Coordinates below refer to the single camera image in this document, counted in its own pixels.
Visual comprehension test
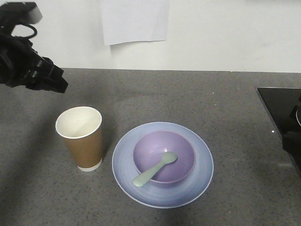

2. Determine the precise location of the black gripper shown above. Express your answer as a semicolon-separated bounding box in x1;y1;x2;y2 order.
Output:
0;35;68;93

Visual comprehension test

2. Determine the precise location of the brown paper cup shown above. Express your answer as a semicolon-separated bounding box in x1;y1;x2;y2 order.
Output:
55;106;103;172

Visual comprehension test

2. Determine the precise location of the purple plastic bowl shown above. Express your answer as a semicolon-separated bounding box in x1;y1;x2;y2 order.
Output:
133;130;196;186

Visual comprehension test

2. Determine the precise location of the pale green plastic spoon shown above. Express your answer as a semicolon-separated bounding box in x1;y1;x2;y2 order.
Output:
133;152;178;187

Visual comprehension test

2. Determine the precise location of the light blue plastic plate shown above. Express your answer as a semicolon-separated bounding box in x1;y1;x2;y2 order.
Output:
112;122;214;209

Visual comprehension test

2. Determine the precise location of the black induction cooktop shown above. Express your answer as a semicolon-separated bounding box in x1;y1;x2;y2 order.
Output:
257;87;301;173

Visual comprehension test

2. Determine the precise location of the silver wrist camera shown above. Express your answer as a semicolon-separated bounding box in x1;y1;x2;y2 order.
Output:
0;2;43;24

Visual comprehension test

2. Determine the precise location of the white paper sheet on wall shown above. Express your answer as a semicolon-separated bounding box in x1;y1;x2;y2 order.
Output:
100;0;170;46

